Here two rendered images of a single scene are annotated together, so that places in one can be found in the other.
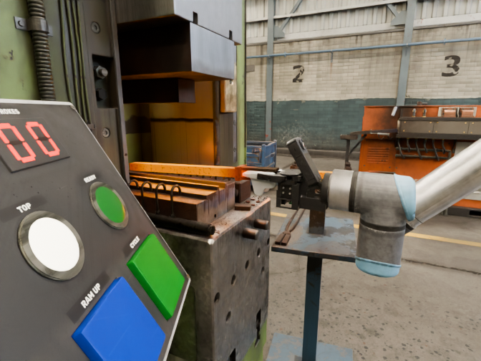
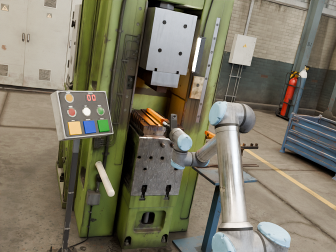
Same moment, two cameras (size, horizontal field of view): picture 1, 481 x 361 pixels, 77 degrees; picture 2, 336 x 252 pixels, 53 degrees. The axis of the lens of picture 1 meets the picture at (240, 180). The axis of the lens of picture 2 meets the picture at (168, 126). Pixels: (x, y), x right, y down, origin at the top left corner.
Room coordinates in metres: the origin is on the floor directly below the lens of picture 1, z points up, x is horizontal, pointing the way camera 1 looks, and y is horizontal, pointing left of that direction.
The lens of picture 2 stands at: (-0.94, -1.52, 1.61)
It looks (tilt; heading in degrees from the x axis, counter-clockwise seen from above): 15 degrees down; 41
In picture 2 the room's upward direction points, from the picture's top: 10 degrees clockwise
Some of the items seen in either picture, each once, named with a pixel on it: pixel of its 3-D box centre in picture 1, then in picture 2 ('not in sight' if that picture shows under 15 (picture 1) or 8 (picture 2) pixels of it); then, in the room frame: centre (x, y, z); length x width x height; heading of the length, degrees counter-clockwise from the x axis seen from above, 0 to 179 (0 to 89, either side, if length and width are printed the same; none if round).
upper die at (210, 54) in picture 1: (146, 61); (155, 74); (0.85, 0.25, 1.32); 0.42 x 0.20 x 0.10; 65
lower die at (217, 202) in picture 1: (154, 193); (147, 121); (0.85, 0.25, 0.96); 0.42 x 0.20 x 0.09; 65
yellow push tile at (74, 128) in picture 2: not in sight; (74, 128); (0.12, 0.10, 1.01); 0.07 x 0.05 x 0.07; 0
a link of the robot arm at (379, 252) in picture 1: (379, 243); (180, 158); (0.62, -0.31, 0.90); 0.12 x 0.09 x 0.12; 154
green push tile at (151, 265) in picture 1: (156, 274); (103, 125); (0.32, 0.10, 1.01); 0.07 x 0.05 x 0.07; 0
